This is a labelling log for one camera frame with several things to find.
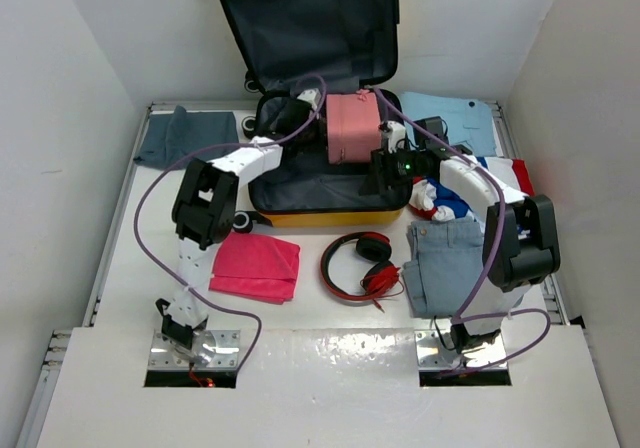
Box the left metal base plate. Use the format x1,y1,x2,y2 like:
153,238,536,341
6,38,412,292
147,330,240,372

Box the purple cable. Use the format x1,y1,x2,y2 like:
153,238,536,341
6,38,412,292
372,87,552,375
132,73,329,375

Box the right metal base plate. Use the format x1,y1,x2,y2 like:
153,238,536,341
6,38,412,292
414,328,508,374

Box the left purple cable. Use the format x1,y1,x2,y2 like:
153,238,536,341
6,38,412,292
132,73,329,375

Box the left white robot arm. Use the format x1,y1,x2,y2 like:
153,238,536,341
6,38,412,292
156,136,283,352

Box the metal base plate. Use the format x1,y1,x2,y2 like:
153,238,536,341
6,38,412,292
147,330,240,372
414,328,508,374

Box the yellow suitcase with grey lining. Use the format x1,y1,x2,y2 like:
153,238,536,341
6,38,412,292
220,0,410,232

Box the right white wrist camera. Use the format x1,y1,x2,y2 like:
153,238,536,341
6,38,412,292
379,120,406,153

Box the pink cosmetic case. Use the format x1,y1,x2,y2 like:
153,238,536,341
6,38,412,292
326,89,381,164

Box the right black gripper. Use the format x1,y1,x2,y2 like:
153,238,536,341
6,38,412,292
360,146,425,195

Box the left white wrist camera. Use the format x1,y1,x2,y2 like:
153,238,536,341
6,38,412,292
297,88,325,114

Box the dark grey-blue garment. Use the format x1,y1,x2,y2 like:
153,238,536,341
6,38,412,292
134,105,238,170

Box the light blue folded shirt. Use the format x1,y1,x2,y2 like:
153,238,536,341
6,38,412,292
399,92,496,156

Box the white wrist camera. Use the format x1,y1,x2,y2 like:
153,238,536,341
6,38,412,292
379,120,406,153
297,88,325,114

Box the light blue denim jeans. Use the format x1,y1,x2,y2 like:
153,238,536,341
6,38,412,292
402,219,484,319

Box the pink towel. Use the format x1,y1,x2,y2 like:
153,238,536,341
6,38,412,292
209,233,300,304

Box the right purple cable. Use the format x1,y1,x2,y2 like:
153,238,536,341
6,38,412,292
372,87,552,375

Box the red white blue shirt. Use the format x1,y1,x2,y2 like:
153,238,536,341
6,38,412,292
409,157,535,222

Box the red and black headphones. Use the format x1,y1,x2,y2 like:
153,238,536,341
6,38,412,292
319,231,404,313

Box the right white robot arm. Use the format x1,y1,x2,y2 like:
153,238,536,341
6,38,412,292
360,148,560,353

